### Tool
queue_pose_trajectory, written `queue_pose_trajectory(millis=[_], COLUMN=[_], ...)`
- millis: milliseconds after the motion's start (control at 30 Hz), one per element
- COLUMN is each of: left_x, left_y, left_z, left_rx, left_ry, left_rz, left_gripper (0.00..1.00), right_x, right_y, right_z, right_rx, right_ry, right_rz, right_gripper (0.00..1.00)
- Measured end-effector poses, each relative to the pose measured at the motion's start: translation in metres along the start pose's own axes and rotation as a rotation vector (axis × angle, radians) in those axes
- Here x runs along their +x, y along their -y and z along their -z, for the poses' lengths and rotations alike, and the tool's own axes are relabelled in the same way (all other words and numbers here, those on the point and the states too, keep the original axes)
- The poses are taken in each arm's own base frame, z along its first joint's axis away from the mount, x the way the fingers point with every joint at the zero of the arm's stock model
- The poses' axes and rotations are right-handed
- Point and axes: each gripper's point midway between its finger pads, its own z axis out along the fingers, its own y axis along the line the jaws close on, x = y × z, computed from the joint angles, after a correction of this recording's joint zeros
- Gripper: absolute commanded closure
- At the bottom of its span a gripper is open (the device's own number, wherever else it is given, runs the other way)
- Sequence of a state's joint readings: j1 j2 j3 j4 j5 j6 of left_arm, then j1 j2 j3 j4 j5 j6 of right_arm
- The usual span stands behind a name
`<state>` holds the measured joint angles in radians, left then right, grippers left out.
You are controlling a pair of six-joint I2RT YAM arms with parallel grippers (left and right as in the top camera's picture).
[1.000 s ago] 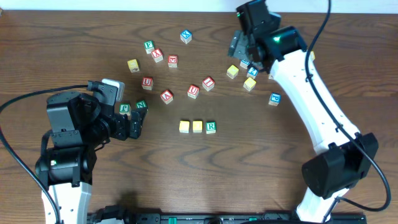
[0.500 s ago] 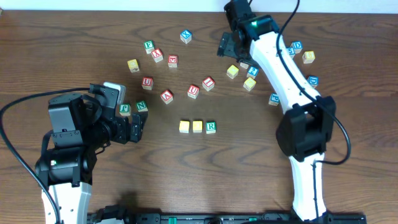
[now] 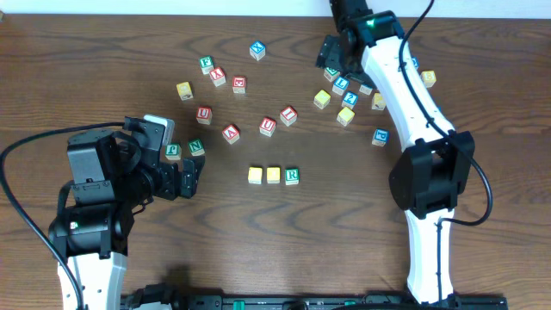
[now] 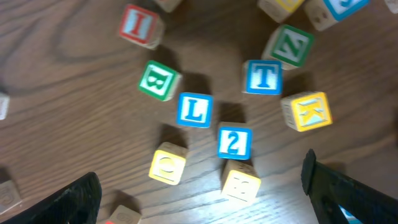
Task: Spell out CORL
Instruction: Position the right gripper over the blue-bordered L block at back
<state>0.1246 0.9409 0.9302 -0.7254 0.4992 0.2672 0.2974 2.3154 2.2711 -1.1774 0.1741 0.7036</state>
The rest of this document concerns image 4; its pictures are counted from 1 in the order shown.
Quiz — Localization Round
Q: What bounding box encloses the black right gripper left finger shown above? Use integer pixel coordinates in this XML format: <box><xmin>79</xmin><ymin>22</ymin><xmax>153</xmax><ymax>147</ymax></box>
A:
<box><xmin>3</xmin><ymin>172</ymin><xmax>102</xmax><ymax>224</ymax></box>

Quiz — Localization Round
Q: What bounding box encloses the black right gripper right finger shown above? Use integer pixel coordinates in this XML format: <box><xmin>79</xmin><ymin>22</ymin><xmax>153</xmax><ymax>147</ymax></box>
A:
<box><xmin>301</xmin><ymin>149</ymin><xmax>397</xmax><ymax>223</ymax></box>

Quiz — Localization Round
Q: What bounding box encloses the blue L block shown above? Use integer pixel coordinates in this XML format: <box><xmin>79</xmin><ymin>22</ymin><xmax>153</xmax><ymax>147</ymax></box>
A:
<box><xmin>176</xmin><ymin>92</ymin><xmax>213</xmax><ymax>128</ymax></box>

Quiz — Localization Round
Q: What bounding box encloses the blue P block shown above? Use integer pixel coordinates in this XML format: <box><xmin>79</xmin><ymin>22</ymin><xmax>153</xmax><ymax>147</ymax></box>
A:
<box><xmin>339</xmin><ymin>206</ymin><xmax>363</xmax><ymax>224</ymax></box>

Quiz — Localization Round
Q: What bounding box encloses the red i block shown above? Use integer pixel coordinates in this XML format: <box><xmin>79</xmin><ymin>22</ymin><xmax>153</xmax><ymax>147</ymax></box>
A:
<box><xmin>105</xmin><ymin>205</ymin><xmax>141</xmax><ymax>224</ymax></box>
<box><xmin>118</xmin><ymin>4</ymin><xmax>165</xmax><ymax>49</ymax></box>

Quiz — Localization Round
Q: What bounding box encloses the red U block right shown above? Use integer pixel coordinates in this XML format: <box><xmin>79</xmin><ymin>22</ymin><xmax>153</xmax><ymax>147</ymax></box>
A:
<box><xmin>0</xmin><ymin>180</ymin><xmax>22</xmax><ymax>215</ymax></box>

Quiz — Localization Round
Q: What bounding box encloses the yellow hammer block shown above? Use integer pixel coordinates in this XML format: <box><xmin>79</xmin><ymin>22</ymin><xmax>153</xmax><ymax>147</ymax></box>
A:
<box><xmin>280</xmin><ymin>91</ymin><xmax>333</xmax><ymax>132</ymax></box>

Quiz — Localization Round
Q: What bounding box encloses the yellow S block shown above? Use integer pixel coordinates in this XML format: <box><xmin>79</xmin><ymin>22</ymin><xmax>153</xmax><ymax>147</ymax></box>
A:
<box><xmin>221</xmin><ymin>159</ymin><xmax>261</xmax><ymax>205</ymax></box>

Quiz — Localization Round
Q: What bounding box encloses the yellow pineapple block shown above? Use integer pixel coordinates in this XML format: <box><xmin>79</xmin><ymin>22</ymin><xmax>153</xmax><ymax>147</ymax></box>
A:
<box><xmin>149</xmin><ymin>142</ymin><xmax>188</xmax><ymax>185</ymax></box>

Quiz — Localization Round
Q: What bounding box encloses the blue 2 block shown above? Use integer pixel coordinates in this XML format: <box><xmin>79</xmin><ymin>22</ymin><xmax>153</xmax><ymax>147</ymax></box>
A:
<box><xmin>217</xmin><ymin>122</ymin><xmax>253</xmax><ymax>160</ymax></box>

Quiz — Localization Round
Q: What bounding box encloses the blue T block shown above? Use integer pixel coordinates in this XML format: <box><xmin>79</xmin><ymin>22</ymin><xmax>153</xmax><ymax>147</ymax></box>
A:
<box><xmin>242</xmin><ymin>60</ymin><xmax>283</xmax><ymax>95</ymax></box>

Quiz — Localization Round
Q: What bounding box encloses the green B block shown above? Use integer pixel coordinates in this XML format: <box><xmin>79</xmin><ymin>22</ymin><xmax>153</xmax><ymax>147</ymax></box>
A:
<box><xmin>138</xmin><ymin>60</ymin><xmax>182</xmax><ymax>101</ymax></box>

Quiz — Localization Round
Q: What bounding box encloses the green Z block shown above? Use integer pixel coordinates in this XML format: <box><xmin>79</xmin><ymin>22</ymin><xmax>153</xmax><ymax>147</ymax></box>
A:
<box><xmin>261</xmin><ymin>24</ymin><xmax>315</xmax><ymax>70</ymax></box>

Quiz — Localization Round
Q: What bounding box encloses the blue 5 block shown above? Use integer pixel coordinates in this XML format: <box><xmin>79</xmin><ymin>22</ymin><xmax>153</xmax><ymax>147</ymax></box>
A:
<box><xmin>304</xmin><ymin>0</ymin><xmax>369</xmax><ymax>31</ymax></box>

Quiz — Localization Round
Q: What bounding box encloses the yellow far block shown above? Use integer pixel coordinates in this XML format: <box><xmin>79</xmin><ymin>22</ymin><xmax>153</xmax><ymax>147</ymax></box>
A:
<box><xmin>257</xmin><ymin>0</ymin><xmax>304</xmax><ymax>23</ymax></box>

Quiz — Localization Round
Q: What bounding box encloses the red I block far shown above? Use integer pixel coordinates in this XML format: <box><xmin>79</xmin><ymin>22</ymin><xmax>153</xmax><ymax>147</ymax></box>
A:
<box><xmin>118</xmin><ymin>4</ymin><xmax>165</xmax><ymax>49</ymax></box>

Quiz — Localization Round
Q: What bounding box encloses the red M block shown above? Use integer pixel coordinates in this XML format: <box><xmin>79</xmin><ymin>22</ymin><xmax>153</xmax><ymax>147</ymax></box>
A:
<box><xmin>154</xmin><ymin>0</ymin><xmax>183</xmax><ymax>12</ymax></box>

